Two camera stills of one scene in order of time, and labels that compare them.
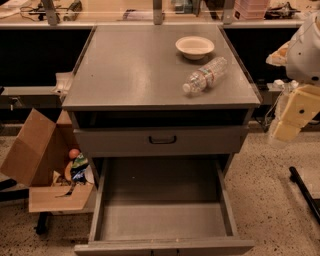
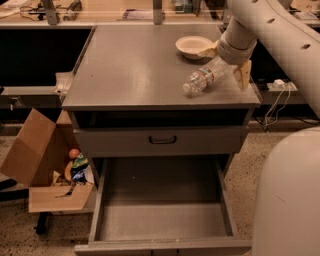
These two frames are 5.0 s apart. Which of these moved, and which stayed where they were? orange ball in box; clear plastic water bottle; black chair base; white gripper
Moved: white gripper
Stayed: clear plastic water bottle; black chair base; orange ball in box
